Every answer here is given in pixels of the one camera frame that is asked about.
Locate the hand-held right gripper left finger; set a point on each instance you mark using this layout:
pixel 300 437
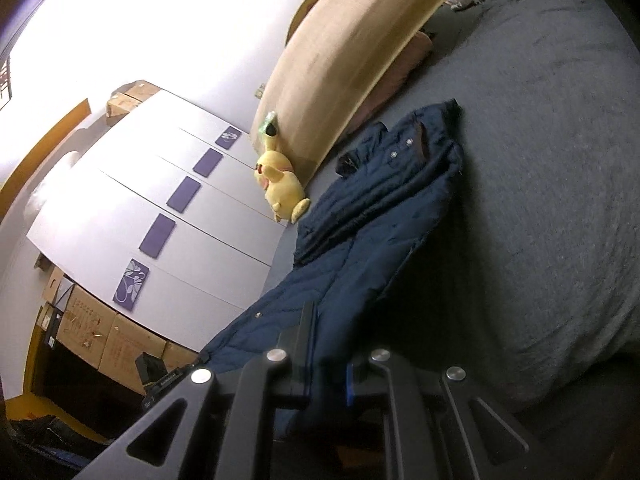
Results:
pixel 306 340

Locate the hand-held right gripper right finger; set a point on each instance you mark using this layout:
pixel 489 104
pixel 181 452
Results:
pixel 351 385

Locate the navy quilted jacket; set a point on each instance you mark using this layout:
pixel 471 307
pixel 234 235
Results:
pixel 380 220

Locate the stack of cardboard boxes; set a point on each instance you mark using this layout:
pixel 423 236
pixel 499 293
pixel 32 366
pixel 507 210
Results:
pixel 100 330

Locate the dark cloth bundle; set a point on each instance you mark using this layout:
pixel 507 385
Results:
pixel 45 440

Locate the yellow plush toy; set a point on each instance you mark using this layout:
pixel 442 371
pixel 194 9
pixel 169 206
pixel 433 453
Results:
pixel 282 185

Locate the white wardrobe with purple panels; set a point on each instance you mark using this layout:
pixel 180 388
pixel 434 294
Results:
pixel 150 185

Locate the bed with grey sheet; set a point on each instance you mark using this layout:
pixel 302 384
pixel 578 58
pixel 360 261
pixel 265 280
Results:
pixel 540 185

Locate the cardboard box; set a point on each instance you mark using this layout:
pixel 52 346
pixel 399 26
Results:
pixel 142 90
pixel 122 104

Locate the pink pillow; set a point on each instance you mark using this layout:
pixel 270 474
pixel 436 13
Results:
pixel 395 70

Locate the beige headboard cushion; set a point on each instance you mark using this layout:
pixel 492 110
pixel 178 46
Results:
pixel 350 50

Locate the wooden headboard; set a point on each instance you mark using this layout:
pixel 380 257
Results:
pixel 307 7

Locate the wooden door frame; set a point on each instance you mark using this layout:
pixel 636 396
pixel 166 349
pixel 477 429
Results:
pixel 45 140

